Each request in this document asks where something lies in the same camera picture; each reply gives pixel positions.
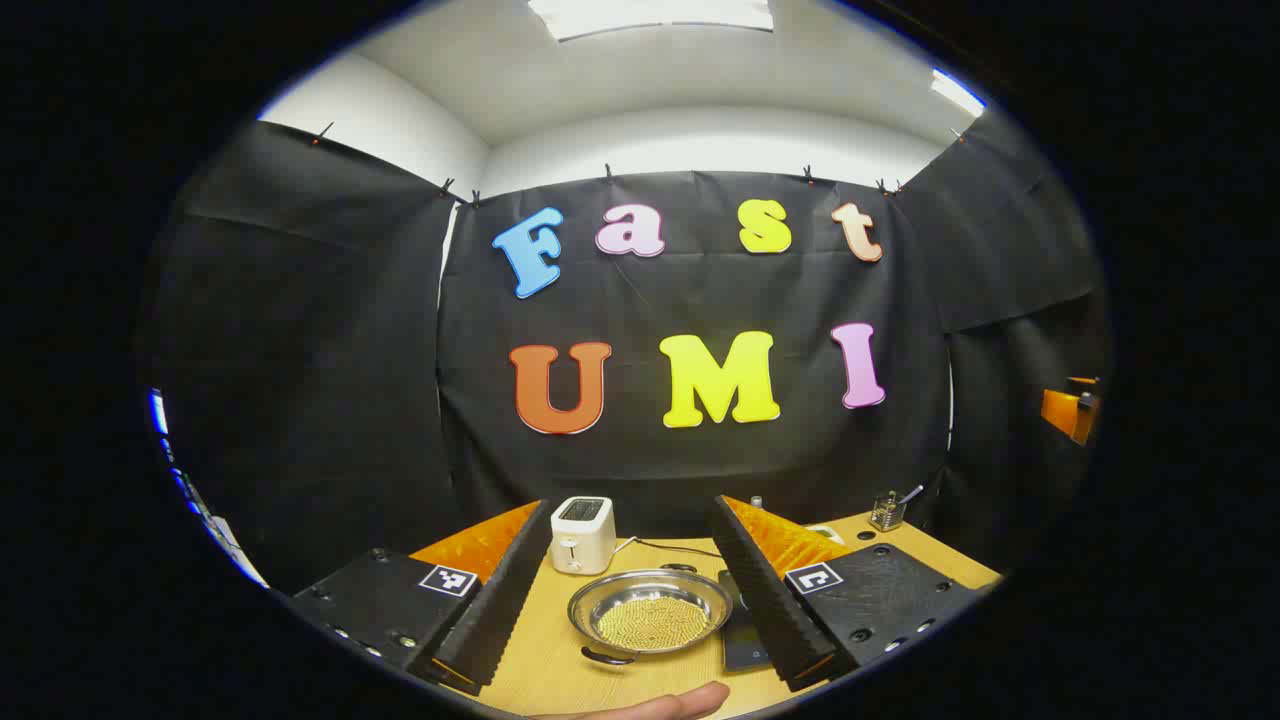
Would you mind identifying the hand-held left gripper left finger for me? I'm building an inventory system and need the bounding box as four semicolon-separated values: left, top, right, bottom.
288;498;554;696

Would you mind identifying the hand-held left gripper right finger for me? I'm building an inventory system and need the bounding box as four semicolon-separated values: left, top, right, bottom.
708;495;991;693

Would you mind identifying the black induction cooktop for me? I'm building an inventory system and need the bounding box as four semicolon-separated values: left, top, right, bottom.
718;570;774;673

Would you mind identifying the stainless steel pot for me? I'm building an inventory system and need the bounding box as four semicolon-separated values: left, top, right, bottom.
567;566;736;667

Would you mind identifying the pile of yellow soybeans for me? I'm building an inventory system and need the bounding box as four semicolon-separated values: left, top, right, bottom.
597;597;713;651

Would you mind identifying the white toaster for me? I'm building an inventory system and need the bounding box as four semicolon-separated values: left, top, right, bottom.
550;496;617;576

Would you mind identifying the black backdrop cloth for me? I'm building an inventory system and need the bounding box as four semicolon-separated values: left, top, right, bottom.
140;110;1113;598

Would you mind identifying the small ceiling light panel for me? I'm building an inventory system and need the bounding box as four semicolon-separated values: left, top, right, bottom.
930;68;988;118

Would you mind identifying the large ceiling light panel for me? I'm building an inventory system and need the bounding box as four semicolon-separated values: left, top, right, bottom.
528;0;776;43

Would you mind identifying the toaster power cable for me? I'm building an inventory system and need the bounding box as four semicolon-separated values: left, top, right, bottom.
612;537;723;559

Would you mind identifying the wire utensil holder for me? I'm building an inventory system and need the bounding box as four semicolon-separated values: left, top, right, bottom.
868;485;926;533

